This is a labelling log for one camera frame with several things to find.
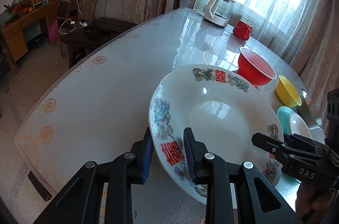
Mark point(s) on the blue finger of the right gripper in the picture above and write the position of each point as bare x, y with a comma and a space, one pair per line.
270, 145
297, 139

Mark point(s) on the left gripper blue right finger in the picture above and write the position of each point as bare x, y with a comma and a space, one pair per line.
190, 151

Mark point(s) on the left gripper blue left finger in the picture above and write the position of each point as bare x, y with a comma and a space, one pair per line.
146, 152

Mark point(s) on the white rose plate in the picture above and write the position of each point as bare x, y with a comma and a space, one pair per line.
298, 126

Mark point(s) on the turquoise round plate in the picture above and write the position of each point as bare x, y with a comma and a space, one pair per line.
283, 113

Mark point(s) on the stainless steel bowl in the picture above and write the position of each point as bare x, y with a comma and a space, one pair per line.
308, 111

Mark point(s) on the white patterned deep plate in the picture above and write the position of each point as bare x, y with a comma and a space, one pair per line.
223, 110

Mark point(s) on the yellow plastic bowl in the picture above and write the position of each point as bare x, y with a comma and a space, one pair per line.
287, 93

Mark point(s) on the red plastic bowl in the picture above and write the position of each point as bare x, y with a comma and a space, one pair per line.
254, 68

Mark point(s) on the right hand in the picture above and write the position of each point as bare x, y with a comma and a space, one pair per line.
313, 207

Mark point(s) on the right brown curtain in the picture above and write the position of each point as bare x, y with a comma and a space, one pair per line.
316, 60

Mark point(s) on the lace table mat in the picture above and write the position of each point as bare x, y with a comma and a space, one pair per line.
224, 55

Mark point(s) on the red mug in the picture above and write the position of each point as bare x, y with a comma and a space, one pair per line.
242, 30

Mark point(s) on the white glass kettle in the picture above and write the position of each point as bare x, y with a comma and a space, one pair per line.
219, 12

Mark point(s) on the wooden folding chair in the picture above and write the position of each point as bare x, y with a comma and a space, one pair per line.
87, 9

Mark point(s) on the wooden cabinet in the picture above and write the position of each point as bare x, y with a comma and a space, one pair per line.
44, 12

